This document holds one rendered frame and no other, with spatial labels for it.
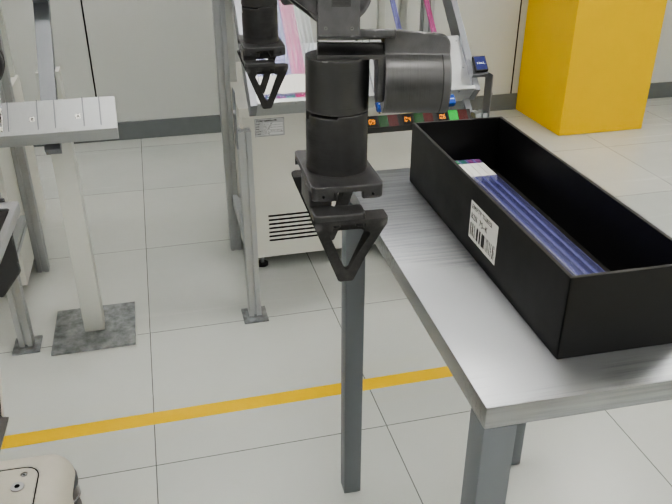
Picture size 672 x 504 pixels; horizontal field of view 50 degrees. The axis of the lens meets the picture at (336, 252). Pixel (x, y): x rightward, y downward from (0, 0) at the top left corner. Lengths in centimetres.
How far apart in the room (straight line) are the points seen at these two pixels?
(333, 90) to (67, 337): 191
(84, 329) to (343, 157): 189
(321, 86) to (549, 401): 43
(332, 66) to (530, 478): 144
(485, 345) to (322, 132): 38
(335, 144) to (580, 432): 153
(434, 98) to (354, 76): 7
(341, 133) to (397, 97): 6
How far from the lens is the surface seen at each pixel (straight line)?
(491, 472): 89
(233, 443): 196
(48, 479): 156
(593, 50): 421
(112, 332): 243
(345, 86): 64
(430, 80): 65
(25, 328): 242
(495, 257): 103
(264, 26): 120
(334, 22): 63
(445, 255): 111
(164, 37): 405
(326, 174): 66
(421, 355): 226
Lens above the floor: 132
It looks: 28 degrees down
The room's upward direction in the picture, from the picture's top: straight up
